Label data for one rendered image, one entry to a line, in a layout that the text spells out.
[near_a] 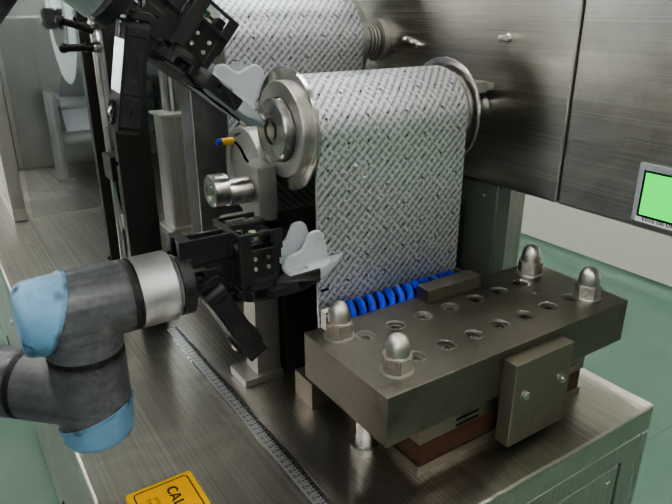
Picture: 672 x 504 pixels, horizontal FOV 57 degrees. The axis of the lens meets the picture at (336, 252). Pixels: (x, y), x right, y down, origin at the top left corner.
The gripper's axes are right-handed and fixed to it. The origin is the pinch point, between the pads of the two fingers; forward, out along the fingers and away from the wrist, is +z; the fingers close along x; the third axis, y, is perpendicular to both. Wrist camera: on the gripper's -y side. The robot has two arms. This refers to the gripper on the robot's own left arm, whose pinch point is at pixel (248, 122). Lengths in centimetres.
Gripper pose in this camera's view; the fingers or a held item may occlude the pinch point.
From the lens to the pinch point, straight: 75.8
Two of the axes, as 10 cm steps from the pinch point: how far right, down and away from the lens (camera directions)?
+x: -5.5, -3.0, 7.8
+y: 5.3, -8.5, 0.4
